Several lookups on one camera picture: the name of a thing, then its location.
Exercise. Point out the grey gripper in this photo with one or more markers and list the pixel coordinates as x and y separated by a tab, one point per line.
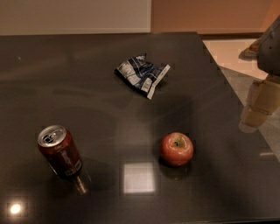
270	51

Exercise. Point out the red apple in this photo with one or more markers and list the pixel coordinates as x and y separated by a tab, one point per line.
176	149

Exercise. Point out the blue chip bag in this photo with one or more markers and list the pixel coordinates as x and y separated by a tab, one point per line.
141	74

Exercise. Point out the red soda can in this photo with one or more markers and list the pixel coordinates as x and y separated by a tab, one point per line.
57	145

